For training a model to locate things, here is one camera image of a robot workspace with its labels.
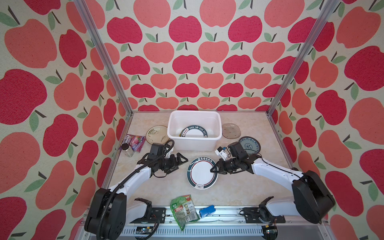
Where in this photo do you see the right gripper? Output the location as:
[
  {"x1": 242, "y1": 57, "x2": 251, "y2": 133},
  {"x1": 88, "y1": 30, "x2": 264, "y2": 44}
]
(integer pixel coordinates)
[{"x1": 209, "y1": 158, "x2": 239, "y2": 174}]

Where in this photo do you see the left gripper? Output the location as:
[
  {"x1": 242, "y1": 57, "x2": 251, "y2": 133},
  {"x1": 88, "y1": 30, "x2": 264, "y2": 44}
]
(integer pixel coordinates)
[{"x1": 157, "y1": 152, "x2": 189, "y2": 173}]

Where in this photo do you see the red green rim plate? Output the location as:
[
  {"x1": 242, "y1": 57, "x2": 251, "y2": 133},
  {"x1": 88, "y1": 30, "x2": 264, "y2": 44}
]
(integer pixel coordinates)
[{"x1": 187, "y1": 157, "x2": 218, "y2": 190}]

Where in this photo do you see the beige willow pattern plate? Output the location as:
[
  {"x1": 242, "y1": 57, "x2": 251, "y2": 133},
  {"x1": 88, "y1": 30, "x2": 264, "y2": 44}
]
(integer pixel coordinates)
[{"x1": 146, "y1": 125, "x2": 169, "y2": 145}]

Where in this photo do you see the blue white porcelain plate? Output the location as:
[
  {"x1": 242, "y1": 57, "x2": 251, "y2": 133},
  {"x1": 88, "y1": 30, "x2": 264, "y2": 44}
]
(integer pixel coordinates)
[{"x1": 239, "y1": 136, "x2": 261, "y2": 155}]

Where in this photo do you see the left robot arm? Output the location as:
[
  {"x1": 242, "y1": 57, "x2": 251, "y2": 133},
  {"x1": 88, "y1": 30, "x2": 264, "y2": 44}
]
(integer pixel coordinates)
[{"x1": 84, "y1": 153, "x2": 188, "y2": 240}]

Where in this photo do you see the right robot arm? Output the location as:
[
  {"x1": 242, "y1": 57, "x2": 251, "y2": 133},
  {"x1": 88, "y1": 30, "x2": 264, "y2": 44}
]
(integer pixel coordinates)
[{"x1": 210, "y1": 154, "x2": 336, "y2": 224}]

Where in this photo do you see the white plastic bin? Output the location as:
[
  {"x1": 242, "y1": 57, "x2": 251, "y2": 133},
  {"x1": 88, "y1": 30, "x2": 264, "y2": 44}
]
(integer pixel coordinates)
[{"x1": 167, "y1": 111, "x2": 223, "y2": 152}]

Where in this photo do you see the green snack packet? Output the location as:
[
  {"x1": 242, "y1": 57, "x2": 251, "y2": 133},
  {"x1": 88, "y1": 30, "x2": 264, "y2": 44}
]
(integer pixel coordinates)
[{"x1": 170, "y1": 195, "x2": 200, "y2": 231}]

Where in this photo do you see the purple snack bag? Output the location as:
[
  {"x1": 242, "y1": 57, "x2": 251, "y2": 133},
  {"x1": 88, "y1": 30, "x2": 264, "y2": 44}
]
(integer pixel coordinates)
[{"x1": 122, "y1": 134, "x2": 146, "y2": 152}]

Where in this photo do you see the blue small box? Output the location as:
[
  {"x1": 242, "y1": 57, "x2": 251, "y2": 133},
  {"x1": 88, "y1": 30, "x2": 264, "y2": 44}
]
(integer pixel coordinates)
[{"x1": 199, "y1": 205, "x2": 216, "y2": 218}]

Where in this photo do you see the small jar black lid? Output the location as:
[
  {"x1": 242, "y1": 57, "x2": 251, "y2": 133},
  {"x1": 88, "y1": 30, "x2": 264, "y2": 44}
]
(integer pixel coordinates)
[{"x1": 121, "y1": 143, "x2": 134, "y2": 158}]

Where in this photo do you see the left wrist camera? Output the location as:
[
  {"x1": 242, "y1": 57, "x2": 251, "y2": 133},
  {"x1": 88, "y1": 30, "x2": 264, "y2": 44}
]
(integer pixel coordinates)
[{"x1": 148, "y1": 143, "x2": 165, "y2": 161}]

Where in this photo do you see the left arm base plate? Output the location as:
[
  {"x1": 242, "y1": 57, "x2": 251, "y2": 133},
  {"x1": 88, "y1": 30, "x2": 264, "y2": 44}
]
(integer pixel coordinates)
[{"x1": 126, "y1": 207, "x2": 167, "y2": 224}]

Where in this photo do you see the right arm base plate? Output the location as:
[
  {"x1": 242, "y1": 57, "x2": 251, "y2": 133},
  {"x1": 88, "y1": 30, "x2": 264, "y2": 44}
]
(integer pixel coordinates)
[{"x1": 239, "y1": 208, "x2": 286, "y2": 224}]

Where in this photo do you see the aluminium front rail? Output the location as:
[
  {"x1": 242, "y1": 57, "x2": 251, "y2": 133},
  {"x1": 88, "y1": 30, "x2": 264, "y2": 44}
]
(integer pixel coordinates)
[{"x1": 74, "y1": 205, "x2": 335, "y2": 240}]

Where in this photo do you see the black corrugated cable hose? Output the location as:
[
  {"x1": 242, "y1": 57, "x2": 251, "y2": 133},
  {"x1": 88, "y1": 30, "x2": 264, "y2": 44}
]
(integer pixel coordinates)
[{"x1": 95, "y1": 138, "x2": 175, "y2": 240}]

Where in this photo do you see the left aluminium frame post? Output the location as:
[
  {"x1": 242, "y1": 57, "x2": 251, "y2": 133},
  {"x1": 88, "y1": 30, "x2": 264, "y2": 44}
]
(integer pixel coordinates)
[{"x1": 73, "y1": 0, "x2": 134, "y2": 115}]

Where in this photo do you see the aluminium frame post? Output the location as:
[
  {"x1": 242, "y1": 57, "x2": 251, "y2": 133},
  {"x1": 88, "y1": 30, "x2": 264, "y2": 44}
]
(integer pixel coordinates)
[
  {"x1": 73, "y1": 0, "x2": 134, "y2": 115},
  {"x1": 266, "y1": 0, "x2": 341, "y2": 116}
]

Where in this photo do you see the right aluminium frame post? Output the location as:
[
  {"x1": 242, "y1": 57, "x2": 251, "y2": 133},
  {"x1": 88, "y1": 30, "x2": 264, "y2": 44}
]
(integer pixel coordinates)
[{"x1": 266, "y1": 0, "x2": 341, "y2": 116}]

